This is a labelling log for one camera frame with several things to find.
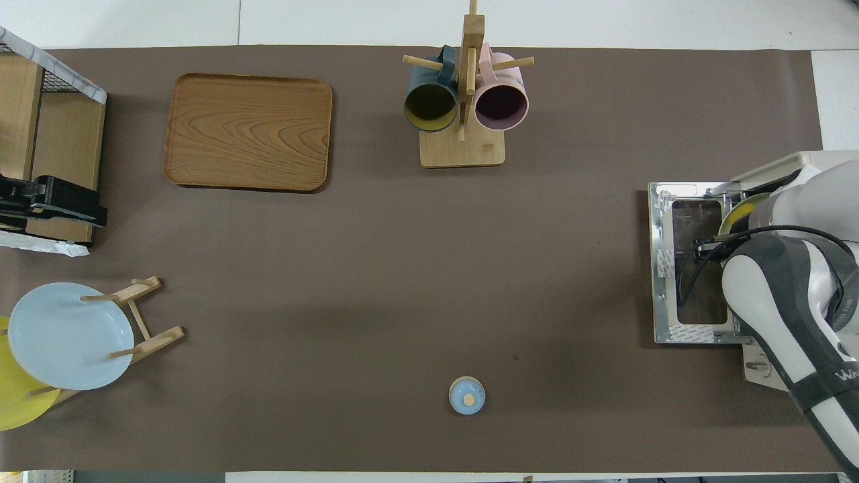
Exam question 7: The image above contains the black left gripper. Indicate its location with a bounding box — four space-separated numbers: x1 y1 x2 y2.
28 175 109 228

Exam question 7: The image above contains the pale green plate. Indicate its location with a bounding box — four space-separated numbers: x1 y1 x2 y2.
718 193 772 237

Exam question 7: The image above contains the cream toaster oven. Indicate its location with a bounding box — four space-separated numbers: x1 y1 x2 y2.
730 151 859 393

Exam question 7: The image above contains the wooden shelf with marble edge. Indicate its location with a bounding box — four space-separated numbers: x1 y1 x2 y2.
0 27 108 258

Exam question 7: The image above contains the light blue plate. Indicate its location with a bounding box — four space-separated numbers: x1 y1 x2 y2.
8 282 135 391

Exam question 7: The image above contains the wooden plate rack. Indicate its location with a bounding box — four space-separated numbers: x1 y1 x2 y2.
27 275 185 407

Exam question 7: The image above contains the wooden serving tray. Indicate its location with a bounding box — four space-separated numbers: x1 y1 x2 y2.
162 72 334 193

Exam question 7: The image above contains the yellow plate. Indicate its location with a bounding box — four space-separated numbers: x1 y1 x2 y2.
0 315 61 431

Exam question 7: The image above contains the brown table mat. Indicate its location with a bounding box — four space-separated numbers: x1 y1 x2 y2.
0 46 853 474

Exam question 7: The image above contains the dark teal mug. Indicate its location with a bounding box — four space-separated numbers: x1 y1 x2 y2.
403 46 459 133

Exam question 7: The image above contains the wooden mug tree stand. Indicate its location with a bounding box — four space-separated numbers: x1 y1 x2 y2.
403 0 536 168

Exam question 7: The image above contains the blue jar with wooden knob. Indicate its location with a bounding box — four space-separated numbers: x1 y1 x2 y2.
448 376 486 415

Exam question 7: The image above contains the pink mug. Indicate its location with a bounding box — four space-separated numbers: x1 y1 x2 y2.
473 44 529 132

